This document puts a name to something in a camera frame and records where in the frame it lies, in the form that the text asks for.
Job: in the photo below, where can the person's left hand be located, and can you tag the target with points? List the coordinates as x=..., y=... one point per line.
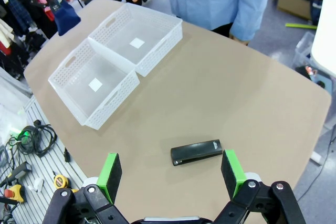
x=240, y=40

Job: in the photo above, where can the yellow emergency stop box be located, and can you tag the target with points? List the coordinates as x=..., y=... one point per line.
x=15, y=191

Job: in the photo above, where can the navy Campus pencil pouch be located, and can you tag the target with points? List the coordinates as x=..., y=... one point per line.
x=65, y=19

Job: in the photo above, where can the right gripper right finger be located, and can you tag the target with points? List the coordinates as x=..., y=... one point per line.
x=233, y=176

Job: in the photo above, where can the left forearm in blue sleeve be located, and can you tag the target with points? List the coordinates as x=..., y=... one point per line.
x=249, y=11

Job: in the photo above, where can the white perforated plastic basket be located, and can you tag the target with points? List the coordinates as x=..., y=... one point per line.
x=118, y=35
x=78, y=87

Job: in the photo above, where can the dark plaid garment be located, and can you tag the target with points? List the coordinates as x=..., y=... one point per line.
x=15, y=9

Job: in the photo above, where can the green strip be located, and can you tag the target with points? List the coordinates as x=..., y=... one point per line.
x=302, y=26

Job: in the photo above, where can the white ribbed platform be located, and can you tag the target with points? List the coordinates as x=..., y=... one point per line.
x=47, y=166

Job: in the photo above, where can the clear plastic bin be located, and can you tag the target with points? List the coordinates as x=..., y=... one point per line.
x=302, y=51

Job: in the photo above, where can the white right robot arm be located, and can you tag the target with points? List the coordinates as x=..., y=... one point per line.
x=328, y=24

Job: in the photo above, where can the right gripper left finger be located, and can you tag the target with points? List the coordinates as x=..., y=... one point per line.
x=109, y=179

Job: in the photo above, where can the black stapler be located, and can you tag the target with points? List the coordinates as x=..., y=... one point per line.
x=195, y=150

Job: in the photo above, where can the cardboard box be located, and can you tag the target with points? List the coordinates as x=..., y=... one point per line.
x=291, y=3

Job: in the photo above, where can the black hand tool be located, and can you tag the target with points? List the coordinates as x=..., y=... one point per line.
x=18, y=171

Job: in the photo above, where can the small white clip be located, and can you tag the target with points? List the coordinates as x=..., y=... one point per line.
x=38, y=183

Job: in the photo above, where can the yellow tape measure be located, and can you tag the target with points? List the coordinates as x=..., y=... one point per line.
x=60, y=181

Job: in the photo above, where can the black power plug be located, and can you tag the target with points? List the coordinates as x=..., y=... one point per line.
x=67, y=155

